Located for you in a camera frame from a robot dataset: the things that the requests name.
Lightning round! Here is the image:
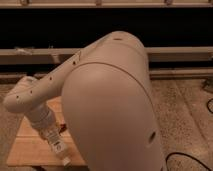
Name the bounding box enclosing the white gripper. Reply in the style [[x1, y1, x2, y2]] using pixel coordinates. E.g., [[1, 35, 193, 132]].
[[43, 127, 71, 166]]

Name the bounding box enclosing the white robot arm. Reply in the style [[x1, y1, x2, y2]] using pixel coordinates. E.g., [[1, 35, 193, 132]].
[[3, 31, 167, 171]]

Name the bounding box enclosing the red-brown sausage toy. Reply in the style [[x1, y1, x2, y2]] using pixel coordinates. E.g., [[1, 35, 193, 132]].
[[59, 124, 66, 129]]

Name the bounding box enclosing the wooden table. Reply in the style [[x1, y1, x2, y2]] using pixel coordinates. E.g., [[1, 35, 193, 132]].
[[6, 97, 86, 167]]

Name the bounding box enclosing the black floor cable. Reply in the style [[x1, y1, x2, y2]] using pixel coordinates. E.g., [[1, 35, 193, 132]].
[[165, 152, 213, 171]]

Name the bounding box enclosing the grey metal rail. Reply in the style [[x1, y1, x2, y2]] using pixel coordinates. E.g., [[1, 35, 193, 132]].
[[0, 46, 213, 65]]

